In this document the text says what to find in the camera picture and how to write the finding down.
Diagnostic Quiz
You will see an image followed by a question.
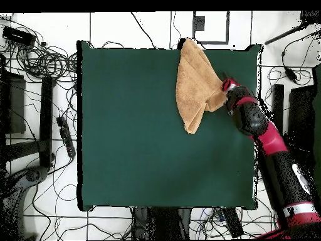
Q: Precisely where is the dark green table cloth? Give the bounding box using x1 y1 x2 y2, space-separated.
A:
76 40 264 212

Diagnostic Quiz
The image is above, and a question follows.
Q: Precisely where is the orange terry towel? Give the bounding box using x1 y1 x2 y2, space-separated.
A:
175 38 229 135

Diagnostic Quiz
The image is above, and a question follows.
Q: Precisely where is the black tripod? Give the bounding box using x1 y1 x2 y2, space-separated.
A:
263 9 321 45

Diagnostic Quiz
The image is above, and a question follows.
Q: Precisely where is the black metal stand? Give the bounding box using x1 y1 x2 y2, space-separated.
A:
0 76 56 169
271 83 285 136

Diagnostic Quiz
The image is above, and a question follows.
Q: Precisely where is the black power strip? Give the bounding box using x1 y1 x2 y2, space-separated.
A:
220 207 245 238
56 115 76 159

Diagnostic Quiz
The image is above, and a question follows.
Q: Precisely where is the black adapter box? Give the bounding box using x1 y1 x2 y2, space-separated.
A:
1 24 37 48

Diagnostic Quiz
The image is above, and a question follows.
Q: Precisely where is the black cable tangle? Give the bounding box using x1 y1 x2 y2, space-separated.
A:
0 14 78 83

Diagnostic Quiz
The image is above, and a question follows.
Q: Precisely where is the black inline cable adapter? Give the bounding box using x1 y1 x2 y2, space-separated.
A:
284 67 299 84

